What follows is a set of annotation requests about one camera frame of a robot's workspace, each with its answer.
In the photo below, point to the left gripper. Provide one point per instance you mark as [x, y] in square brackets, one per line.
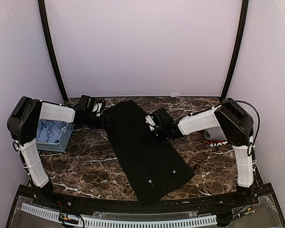
[107, 118]

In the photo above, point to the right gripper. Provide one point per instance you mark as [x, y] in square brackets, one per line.
[151, 138]

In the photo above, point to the black long sleeve shirt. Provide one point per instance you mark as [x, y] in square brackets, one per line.
[153, 170]

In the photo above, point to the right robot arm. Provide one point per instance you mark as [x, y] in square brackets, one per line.
[236, 124]

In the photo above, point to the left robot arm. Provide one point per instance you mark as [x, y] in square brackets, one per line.
[23, 126]

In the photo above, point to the light blue shirt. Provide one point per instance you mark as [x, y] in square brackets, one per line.
[50, 131]

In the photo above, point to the red black folded shirt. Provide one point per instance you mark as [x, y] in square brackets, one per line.
[216, 143]

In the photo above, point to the grey folded shirt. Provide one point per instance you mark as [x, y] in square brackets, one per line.
[214, 134]

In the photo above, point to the light blue plastic basket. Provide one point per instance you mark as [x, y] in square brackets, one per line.
[57, 147]

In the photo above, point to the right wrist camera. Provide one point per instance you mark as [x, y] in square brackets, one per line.
[161, 118]

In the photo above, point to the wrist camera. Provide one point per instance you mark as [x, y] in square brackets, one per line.
[86, 104]
[161, 118]

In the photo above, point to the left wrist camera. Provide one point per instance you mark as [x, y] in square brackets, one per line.
[86, 104]

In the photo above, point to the white slotted cable duct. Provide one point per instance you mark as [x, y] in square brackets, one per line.
[120, 220]

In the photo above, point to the black front rail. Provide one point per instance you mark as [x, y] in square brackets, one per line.
[218, 203]

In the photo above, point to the left acrylic base plate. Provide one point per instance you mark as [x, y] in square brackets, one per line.
[25, 214]

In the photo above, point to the acrylic base plate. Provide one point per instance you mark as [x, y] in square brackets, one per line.
[263, 215]
[25, 214]

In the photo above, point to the right acrylic base plate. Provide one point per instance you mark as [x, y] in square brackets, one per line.
[263, 215]

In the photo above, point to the left black frame post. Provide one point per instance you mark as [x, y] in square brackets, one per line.
[50, 49]

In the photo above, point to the black frame post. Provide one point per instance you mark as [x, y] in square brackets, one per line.
[236, 49]
[50, 49]

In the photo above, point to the right black frame post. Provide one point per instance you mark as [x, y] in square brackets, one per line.
[236, 49]

